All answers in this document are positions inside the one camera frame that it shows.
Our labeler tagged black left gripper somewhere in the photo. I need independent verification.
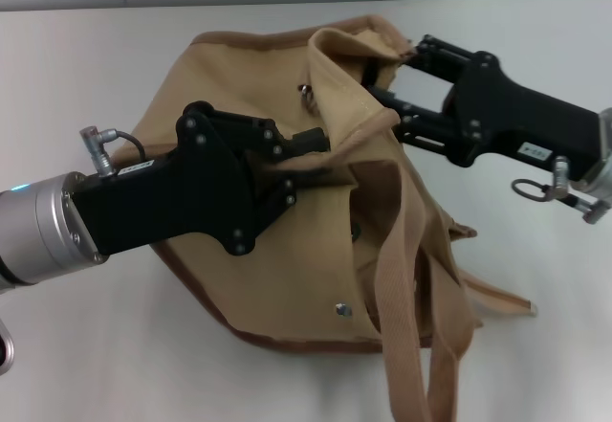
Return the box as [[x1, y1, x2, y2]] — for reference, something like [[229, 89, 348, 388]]
[[71, 100, 332, 256]]

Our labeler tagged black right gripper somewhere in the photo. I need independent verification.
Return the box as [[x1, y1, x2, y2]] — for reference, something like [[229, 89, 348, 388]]
[[365, 33, 604, 185]]

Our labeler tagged khaki canvas food bag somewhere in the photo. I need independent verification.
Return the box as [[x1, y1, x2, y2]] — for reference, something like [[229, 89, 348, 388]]
[[128, 13, 539, 422]]

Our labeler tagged right gripper connector with cable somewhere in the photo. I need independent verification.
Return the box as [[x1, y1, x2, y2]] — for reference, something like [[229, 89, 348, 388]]
[[511, 156, 612, 225]]

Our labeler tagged gripper connector with cable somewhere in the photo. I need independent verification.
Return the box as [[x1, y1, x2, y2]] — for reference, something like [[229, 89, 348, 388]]
[[78, 124, 147, 177], [511, 156, 612, 225]]

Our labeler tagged left gripper connector with cable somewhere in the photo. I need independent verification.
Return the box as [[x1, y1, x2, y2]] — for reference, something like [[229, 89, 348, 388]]
[[78, 124, 147, 177]]

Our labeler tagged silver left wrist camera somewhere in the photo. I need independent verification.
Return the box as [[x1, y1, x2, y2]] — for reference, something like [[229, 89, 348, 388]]
[[0, 319, 18, 375]]

